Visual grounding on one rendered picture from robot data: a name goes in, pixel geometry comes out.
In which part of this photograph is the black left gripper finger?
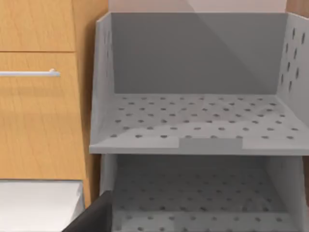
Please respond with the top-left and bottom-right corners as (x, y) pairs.
(63, 190), (113, 232)

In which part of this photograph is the wooden drawer front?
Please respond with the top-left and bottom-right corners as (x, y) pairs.
(0, 51), (85, 181)

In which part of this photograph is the grey pierced shelf unit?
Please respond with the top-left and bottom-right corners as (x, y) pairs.
(88, 12), (309, 232)

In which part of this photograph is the long metal handle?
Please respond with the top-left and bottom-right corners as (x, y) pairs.
(0, 68), (61, 78)

